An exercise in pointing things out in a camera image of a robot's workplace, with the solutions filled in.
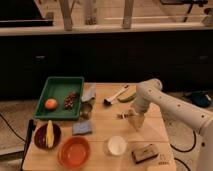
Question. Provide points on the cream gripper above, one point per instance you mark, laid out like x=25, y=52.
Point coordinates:
x=136, y=120

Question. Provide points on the silver metal fork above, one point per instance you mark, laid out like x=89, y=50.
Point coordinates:
x=124, y=115

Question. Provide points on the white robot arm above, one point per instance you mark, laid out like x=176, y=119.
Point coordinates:
x=198, y=119

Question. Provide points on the red bowl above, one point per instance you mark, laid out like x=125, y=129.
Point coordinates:
x=74, y=152

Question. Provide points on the white cup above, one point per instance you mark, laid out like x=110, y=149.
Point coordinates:
x=116, y=145

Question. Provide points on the wooden cutting board table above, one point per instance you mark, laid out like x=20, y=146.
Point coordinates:
x=104, y=125

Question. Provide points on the small metal cup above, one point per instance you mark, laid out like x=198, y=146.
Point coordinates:
x=85, y=110

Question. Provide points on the blue sponge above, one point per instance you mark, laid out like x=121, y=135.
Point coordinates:
x=82, y=128

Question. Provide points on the grey folded cloth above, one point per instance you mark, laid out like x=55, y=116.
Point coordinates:
x=89, y=93

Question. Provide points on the teal object on floor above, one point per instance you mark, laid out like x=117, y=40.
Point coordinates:
x=201, y=99

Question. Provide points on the brown grape bunch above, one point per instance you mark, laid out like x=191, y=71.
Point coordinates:
x=69, y=100

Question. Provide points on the green plastic tray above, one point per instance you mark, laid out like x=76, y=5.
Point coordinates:
x=59, y=88

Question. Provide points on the yellow corn cob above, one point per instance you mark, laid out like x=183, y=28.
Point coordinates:
x=49, y=134

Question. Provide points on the orange fruit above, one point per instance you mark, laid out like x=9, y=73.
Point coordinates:
x=51, y=104

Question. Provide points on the dark maroon plate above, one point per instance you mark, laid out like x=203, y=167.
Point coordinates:
x=40, y=137

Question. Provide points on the black table clamp bar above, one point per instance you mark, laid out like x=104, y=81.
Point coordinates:
x=30, y=129

